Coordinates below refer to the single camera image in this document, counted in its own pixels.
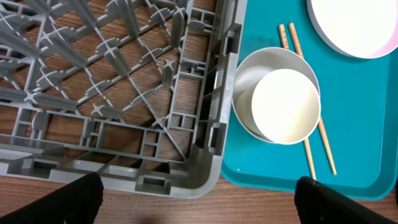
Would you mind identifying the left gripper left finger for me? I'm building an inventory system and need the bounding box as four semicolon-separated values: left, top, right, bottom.
1;172;104;224

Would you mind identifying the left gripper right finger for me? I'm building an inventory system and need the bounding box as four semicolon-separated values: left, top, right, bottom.
294;176;397;224

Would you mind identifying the white paper cup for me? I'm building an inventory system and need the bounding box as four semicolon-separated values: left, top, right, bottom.
234;68;321;145

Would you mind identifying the grey bowl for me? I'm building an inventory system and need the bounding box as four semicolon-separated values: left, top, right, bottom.
233;47;320;138

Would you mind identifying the large white plate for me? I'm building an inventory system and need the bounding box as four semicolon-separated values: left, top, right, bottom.
307;0;397;59

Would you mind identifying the teal serving tray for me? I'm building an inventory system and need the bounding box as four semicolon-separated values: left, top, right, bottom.
221;0;397;200

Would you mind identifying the grey plastic dish rack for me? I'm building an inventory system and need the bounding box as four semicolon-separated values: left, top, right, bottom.
1;0;247;198

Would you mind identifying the left wooden chopstick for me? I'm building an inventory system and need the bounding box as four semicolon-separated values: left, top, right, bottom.
278;24;317;180

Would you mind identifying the wooden chopstick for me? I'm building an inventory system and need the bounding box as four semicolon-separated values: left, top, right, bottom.
278;24;317;180
289;22;337;179

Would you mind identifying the right wooden chopstick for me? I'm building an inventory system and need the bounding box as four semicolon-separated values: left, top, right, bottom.
289;22;337;179

